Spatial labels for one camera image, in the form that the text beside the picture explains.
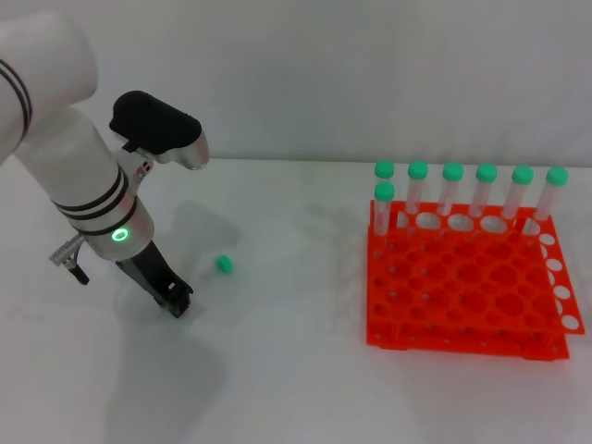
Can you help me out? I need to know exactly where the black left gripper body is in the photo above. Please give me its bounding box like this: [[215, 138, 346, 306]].
[[115, 240, 180, 312]]

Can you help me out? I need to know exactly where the clear test tube green cap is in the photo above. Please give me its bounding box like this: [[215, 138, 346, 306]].
[[531, 166, 570, 222], [501, 165, 535, 221], [467, 163, 499, 219], [375, 159, 397, 186], [404, 160, 429, 228], [190, 254, 235, 295], [437, 161, 464, 218], [374, 181, 397, 249]]

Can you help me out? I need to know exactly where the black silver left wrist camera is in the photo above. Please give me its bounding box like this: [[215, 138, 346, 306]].
[[108, 91, 211, 171]]

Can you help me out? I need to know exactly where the orange test tube rack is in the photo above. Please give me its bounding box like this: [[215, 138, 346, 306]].
[[364, 199, 586, 363]]

